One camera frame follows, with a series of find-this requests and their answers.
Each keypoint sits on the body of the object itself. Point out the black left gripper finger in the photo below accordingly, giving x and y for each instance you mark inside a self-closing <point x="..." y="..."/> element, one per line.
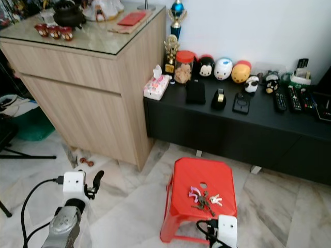
<point x="99" y="179"/>

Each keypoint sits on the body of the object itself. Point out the dark key bunch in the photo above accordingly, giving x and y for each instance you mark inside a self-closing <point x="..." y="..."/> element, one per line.
<point x="202" y="200"/>

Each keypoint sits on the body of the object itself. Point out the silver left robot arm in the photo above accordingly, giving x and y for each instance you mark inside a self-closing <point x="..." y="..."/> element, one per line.
<point x="61" y="227"/>

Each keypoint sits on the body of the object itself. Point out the small red floor toy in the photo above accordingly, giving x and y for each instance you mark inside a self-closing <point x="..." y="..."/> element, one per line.
<point x="85" y="161"/>

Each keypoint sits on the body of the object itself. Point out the green bin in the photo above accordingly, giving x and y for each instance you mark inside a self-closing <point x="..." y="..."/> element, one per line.
<point x="33" y="128"/>

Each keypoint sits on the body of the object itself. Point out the red plastic stool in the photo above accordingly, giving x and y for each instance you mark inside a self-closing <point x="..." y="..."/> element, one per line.
<point x="186" y="175"/>

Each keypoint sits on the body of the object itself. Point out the light wooden cabinet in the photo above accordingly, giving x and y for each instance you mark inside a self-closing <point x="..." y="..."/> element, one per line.
<point x="77" y="88"/>

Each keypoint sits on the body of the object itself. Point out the pink tissue box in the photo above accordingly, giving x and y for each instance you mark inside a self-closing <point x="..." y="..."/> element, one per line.
<point x="156" y="88"/>

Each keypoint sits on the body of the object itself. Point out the white papers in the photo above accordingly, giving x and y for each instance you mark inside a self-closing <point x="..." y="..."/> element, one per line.
<point x="18" y="106"/>

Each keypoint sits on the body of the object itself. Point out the black box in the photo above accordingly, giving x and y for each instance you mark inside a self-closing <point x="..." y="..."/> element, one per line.
<point x="196" y="93"/>

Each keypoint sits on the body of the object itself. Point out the black low console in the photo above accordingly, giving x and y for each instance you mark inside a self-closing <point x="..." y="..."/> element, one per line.
<point x="227" y="134"/>

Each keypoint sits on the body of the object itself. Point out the red-lidded snack jar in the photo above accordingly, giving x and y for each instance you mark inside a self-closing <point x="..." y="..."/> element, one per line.
<point x="184" y="71"/>

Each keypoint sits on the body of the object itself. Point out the black tape dispenser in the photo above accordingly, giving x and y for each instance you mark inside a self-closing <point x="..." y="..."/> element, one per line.
<point x="219" y="101"/>

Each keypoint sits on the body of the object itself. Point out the small gold trophy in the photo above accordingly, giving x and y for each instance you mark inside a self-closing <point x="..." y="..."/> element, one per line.
<point x="171" y="50"/>

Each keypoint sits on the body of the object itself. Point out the small red cup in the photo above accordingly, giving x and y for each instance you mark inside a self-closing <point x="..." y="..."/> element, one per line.
<point x="66" y="34"/>
<point x="54" y="32"/>
<point x="41" y="29"/>

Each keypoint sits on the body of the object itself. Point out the red envelope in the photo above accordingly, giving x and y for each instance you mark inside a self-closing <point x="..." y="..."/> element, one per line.
<point x="132" y="18"/>

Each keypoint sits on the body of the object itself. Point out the white round plush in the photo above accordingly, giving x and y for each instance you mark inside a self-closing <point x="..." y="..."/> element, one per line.
<point x="223" y="69"/>

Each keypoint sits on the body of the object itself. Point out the black iron teapot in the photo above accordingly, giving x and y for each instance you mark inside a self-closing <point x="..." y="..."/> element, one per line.
<point x="68" y="14"/>

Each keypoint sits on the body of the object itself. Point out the white figurine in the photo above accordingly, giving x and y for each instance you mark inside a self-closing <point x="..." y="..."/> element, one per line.
<point x="104" y="9"/>

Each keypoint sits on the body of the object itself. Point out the yellow bear plush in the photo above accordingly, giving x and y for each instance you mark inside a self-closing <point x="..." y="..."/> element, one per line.
<point x="241" y="73"/>

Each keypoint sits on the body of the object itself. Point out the small panda plush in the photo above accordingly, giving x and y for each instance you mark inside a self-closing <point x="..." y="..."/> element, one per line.
<point x="252" y="84"/>

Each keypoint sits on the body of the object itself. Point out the blue gold trophy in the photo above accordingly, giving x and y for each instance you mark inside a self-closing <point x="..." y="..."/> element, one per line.
<point x="177" y="9"/>

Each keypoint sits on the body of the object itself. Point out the black remote control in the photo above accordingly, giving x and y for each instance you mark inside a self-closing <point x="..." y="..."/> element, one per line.
<point x="280" y="102"/>
<point x="295" y="99"/>
<point x="309" y="99"/>

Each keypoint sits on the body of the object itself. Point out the small black white plush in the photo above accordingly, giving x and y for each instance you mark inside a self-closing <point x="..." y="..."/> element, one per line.
<point x="272" y="82"/>

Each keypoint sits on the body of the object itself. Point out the white desk holder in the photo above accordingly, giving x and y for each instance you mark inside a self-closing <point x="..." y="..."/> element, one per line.
<point x="301" y="77"/>

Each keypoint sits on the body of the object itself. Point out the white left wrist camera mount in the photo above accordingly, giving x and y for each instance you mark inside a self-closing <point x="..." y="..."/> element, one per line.
<point x="74" y="184"/>

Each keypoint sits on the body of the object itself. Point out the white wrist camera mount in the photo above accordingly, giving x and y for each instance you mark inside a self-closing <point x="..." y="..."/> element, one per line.
<point x="74" y="184"/>
<point x="227" y="231"/>

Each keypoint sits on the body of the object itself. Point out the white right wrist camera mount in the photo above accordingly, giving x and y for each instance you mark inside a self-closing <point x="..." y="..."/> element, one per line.
<point x="227" y="231"/>

